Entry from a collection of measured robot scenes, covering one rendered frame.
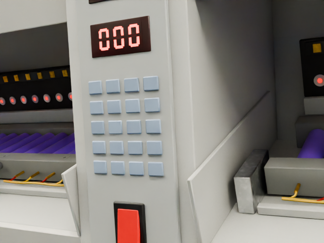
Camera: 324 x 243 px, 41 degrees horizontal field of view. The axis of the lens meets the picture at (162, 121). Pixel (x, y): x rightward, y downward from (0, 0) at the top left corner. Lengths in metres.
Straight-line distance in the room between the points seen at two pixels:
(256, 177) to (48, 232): 0.16
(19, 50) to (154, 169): 0.41
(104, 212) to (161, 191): 0.05
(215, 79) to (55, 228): 0.17
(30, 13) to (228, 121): 0.17
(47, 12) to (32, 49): 0.28
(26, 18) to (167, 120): 0.15
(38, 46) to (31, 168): 0.22
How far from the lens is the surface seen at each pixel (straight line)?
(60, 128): 0.54
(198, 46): 0.28
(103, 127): 0.30
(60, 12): 0.34
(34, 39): 0.63
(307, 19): 0.45
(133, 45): 0.28
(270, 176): 0.33
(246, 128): 0.35
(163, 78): 0.27
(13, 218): 0.40
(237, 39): 0.35
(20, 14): 0.37
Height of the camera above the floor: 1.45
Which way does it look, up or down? 3 degrees down
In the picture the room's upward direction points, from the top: 3 degrees counter-clockwise
